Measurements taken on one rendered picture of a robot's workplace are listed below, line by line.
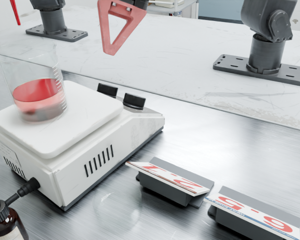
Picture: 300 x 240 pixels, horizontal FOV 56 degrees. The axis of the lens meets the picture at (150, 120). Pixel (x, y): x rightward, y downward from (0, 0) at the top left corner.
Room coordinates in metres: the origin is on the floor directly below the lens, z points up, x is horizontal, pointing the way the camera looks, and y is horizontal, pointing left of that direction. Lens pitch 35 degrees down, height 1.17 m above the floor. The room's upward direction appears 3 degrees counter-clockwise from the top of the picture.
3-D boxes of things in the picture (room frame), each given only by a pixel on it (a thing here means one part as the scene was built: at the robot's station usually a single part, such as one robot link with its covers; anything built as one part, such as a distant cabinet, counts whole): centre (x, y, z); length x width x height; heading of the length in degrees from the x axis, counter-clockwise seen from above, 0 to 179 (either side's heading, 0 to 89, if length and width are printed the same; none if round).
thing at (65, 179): (0.31, 0.10, 0.94); 0.22 x 0.13 x 0.08; 140
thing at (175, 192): (0.24, -0.02, 0.92); 0.09 x 0.06 x 0.04; 55
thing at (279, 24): (0.54, -0.23, 1.00); 0.09 x 0.06 x 0.06; 13
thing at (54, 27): (0.86, 0.27, 0.94); 0.20 x 0.07 x 0.08; 58
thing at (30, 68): (0.29, 0.13, 1.03); 0.07 x 0.06 x 0.08; 178
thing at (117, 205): (0.21, 0.04, 0.91); 0.06 x 0.06 x 0.02
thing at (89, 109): (0.29, 0.11, 0.98); 0.12 x 0.12 x 0.01; 50
